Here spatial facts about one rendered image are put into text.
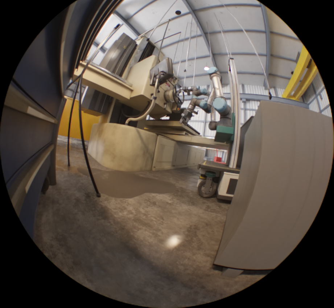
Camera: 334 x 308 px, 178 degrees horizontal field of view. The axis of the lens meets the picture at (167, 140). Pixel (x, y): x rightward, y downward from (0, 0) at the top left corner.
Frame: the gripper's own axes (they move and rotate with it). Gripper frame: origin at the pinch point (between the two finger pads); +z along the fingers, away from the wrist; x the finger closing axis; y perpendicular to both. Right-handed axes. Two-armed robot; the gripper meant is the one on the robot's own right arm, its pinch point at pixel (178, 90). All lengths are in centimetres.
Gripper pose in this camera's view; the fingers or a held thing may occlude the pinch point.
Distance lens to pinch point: 161.8
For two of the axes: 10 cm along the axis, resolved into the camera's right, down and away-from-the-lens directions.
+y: 0.5, -9.9, -1.2
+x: -5.8, 0.7, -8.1
